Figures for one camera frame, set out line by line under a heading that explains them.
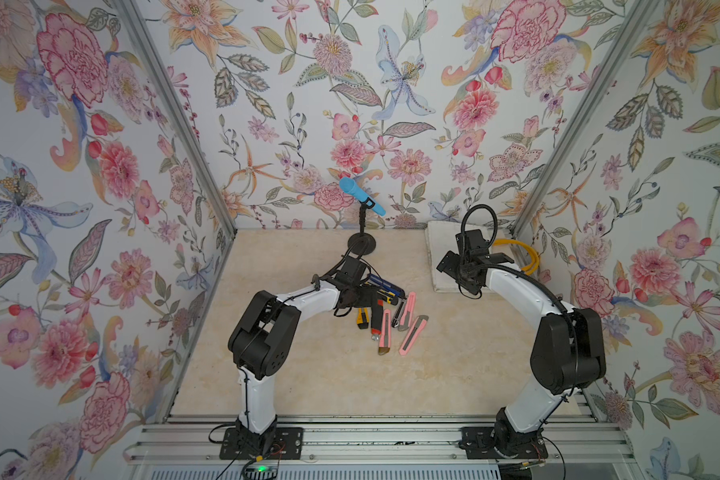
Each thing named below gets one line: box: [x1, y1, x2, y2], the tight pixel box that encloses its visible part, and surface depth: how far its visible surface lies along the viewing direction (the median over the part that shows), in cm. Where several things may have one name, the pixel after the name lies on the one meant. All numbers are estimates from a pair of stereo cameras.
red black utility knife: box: [371, 303, 384, 341], surface depth 97 cm
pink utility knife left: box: [378, 309, 392, 356], surface depth 95 cm
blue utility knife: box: [367, 273, 407, 299], surface depth 106 cm
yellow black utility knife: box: [356, 307, 370, 330], surface depth 97 cm
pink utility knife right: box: [398, 315, 429, 355], surface depth 95 cm
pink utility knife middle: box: [398, 291, 416, 331], surface depth 99 cm
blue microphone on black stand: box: [339, 177, 387, 256], surface depth 109 cm
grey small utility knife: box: [391, 299, 406, 328], surface depth 99 cm
